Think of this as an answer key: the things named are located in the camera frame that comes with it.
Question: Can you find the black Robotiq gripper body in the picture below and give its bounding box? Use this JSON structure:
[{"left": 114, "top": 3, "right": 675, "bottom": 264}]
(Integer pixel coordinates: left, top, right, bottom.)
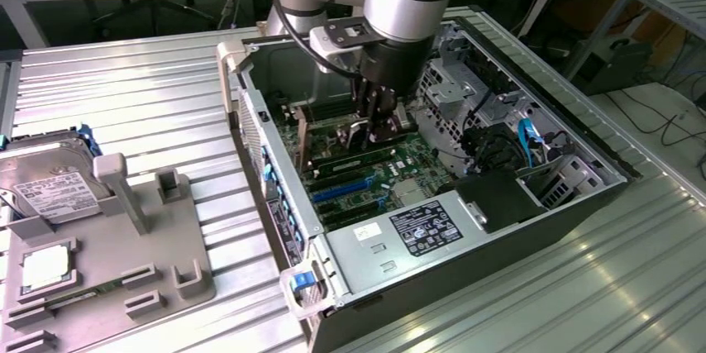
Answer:
[{"left": 356, "top": 34, "right": 438, "bottom": 97}]

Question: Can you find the green Dell motherboard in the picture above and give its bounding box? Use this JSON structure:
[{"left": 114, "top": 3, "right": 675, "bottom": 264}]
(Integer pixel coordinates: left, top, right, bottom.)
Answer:
[{"left": 275, "top": 94, "right": 459, "bottom": 232}]

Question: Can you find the silver drive cage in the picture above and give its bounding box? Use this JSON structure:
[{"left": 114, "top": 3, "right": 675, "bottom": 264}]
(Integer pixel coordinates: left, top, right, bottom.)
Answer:
[{"left": 417, "top": 55, "right": 534, "bottom": 152}]

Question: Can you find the installed green RAM stick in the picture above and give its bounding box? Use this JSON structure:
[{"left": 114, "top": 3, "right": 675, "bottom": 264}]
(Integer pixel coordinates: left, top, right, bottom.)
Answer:
[{"left": 311, "top": 150, "right": 391, "bottom": 180}]

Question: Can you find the silver chipset heatsink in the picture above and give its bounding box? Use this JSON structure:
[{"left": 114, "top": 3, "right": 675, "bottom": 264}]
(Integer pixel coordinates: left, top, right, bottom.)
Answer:
[{"left": 390, "top": 181, "right": 427, "bottom": 202}]

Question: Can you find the blue expansion slot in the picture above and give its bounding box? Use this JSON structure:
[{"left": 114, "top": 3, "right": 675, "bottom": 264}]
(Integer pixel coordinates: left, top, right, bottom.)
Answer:
[{"left": 310, "top": 176, "right": 373, "bottom": 204}]

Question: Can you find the black plastic shroud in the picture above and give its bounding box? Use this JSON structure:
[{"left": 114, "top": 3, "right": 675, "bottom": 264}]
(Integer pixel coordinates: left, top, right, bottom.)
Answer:
[{"left": 455, "top": 169, "right": 546, "bottom": 235}]

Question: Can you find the grey power supply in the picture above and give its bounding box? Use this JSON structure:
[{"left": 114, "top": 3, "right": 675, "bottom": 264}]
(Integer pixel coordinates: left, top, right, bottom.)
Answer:
[{"left": 324, "top": 193, "right": 493, "bottom": 297}]

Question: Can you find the open black PC case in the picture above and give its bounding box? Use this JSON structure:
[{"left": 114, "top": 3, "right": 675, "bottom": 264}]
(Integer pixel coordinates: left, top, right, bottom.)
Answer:
[{"left": 216, "top": 4, "right": 646, "bottom": 353}]

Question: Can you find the black box device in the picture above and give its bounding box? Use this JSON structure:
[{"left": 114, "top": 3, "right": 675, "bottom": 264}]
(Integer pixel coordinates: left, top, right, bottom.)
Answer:
[{"left": 575, "top": 36, "right": 653, "bottom": 96}]

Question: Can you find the blue case latch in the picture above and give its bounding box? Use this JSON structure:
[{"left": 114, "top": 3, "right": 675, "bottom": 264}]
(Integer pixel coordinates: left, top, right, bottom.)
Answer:
[{"left": 288, "top": 271, "right": 315, "bottom": 293}]

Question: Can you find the black tripod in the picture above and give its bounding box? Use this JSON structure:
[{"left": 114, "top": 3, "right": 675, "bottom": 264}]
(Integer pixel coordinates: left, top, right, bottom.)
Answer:
[{"left": 91, "top": 0, "right": 219, "bottom": 38}]

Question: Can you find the blue disk caddy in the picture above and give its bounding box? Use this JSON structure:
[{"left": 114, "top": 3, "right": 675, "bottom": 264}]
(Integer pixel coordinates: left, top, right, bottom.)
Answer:
[{"left": 0, "top": 121, "right": 106, "bottom": 158}]

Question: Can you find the grey parts rack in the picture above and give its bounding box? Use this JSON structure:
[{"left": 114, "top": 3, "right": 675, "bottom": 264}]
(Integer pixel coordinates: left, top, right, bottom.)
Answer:
[{"left": 0, "top": 153, "right": 218, "bottom": 353}]

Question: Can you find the silver hard disk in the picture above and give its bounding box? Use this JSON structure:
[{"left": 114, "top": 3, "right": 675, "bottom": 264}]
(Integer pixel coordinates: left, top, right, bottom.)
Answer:
[{"left": 0, "top": 137, "right": 115, "bottom": 224}]

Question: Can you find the loose green RAM stick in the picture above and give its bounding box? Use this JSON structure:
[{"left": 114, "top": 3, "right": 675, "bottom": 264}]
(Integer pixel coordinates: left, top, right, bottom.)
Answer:
[{"left": 43, "top": 279, "right": 124, "bottom": 312}]

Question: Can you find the silver CPU chip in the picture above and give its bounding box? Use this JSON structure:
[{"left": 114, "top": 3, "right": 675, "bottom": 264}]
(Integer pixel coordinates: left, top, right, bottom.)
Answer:
[{"left": 20, "top": 245, "right": 76, "bottom": 289}]

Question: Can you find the black wire bundle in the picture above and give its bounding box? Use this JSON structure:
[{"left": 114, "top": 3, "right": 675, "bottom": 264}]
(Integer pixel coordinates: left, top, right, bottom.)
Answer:
[{"left": 461, "top": 121, "right": 573, "bottom": 173}]

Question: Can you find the blue SATA wire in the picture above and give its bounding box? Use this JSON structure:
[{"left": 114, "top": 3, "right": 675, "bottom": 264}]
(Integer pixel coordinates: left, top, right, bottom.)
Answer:
[{"left": 517, "top": 117, "right": 541, "bottom": 171}]

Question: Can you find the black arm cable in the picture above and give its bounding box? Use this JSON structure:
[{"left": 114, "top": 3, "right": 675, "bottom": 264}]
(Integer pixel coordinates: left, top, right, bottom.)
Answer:
[{"left": 271, "top": 0, "right": 366, "bottom": 79}]

